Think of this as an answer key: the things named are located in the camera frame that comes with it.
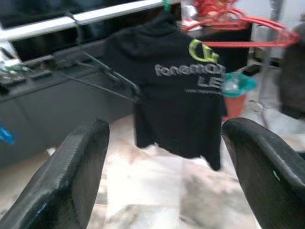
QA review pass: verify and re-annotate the green white small gadget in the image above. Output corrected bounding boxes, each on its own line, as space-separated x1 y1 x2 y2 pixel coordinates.
0 62 33 78

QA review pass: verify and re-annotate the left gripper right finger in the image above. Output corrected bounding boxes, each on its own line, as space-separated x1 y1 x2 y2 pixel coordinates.
221 117 305 229

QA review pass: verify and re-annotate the silver metal clothes rack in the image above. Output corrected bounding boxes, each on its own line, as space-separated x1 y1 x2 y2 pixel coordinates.
0 0 281 117

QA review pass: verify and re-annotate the black plastic hanger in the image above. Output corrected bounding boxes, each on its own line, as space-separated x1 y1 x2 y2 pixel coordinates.
53 13 142 103

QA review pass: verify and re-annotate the blue plastic hangers bunch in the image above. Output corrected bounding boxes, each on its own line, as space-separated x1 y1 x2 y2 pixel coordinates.
0 127 16 146

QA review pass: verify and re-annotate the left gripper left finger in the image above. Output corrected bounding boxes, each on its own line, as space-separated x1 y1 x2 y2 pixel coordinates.
0 118 111 229

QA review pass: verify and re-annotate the dark sofa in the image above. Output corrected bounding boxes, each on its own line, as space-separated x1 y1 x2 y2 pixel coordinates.
278 22 305 120

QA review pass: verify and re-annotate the black flat screen television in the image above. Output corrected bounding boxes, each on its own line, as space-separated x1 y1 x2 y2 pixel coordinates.
0 0 167 62

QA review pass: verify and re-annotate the black fonemax print shirt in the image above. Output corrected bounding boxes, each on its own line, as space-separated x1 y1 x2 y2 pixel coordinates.
104 10 228 171

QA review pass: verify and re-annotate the red plastic hangers bunch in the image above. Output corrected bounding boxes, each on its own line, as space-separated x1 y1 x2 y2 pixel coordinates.
181 0 301 48

